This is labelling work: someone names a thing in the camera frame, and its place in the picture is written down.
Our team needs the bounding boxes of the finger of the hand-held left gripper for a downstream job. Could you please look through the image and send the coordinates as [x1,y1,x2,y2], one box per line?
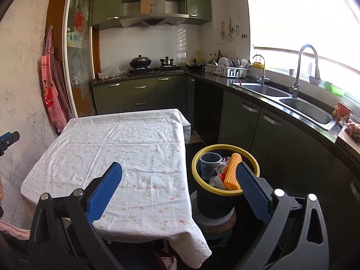
[0,131,21,156]

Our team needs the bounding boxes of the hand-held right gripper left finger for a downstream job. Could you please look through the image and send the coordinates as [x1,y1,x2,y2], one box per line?
[28,162,124,270]

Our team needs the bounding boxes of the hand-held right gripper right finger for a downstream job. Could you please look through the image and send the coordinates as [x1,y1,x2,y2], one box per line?
[233,162,329,270]

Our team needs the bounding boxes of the orange foam net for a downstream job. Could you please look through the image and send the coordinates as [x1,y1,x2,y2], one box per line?
[224,153,243,190]

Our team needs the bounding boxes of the red white milk carton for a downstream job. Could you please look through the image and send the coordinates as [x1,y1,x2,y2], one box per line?
[209,173,227,189]

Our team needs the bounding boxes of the yellow rimmed trash bin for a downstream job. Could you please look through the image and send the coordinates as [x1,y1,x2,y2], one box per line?
[192,144,260,219]

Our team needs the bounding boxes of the clear plastic cup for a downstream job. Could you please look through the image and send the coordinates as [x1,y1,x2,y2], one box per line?
[200,152,223,181]

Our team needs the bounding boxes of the white floral tablecloth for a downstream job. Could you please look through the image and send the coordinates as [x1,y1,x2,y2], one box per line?
[20,108,212,269]

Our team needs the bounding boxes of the round stool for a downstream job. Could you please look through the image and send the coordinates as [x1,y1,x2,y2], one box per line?
[190,191,237,248]

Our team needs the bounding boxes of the green sink base cabinets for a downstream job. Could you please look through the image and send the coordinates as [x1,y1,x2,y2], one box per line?
[194,79,360,270]

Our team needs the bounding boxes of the red checked apron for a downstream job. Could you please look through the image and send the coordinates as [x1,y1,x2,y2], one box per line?
[41,29,68,131]

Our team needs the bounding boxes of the dark checked apron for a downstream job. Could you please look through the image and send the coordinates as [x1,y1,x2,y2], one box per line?
[52,59,72,113]

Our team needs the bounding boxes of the steel double sink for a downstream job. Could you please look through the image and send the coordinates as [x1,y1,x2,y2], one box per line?
[229,83,338,131]

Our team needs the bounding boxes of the green base cabinets with drawers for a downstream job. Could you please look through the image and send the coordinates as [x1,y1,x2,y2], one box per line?
[91,74,194,124]

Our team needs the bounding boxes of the tall steel faucet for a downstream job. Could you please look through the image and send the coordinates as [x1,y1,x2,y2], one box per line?
[290,44,320,99]

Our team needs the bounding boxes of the glass sliding door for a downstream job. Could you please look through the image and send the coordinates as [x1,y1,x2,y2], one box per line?
[62,0,95,119]

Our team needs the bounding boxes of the small steel faucet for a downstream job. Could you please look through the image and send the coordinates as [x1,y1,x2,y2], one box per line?
[252,54,270,86]

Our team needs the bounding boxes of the clear plastic bags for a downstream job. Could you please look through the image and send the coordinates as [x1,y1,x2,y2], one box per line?
[98,66,128,80]

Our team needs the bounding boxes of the raw meat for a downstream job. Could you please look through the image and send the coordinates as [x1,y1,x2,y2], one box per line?
[344,119,360,137]

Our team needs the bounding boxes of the black countertop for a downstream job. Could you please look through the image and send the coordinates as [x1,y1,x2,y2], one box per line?
[90,67,360,158]

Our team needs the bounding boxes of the red paper cup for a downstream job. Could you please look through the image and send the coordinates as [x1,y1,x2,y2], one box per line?
[335,101,351,120]

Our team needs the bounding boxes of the white dish rack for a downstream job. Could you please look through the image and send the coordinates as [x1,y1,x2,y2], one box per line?
[205,57,251,78]

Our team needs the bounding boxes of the gas stove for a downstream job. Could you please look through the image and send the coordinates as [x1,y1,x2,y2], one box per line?
[128,65,183,75]

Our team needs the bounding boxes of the green plastic item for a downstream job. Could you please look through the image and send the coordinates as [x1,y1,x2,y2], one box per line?
[323,81,345,96]

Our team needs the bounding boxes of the black wok with lid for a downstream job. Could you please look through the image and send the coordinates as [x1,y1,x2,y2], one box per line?
[129,55,152,69]

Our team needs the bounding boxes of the black frying pan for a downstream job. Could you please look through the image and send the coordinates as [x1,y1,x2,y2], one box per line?
[184,60,206,69]

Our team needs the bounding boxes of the row of condiment bottles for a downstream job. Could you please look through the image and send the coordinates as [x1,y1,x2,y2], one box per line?
[208,50,223,64]

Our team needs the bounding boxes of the green upper cabinets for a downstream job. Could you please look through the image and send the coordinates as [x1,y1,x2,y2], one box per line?
[91,0,212,31]

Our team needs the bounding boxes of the steel range hood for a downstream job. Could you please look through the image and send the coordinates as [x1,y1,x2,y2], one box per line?
[119,0,189,29]

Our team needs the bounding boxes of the window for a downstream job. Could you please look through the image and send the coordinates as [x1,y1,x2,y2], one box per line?
[245,0,360,90]

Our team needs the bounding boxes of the wooden door frame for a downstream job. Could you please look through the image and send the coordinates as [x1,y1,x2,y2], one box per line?
[45,0,100,135]

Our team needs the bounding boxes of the wall hanging utensils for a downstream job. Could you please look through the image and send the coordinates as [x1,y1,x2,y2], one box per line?
[219,20,248,45]

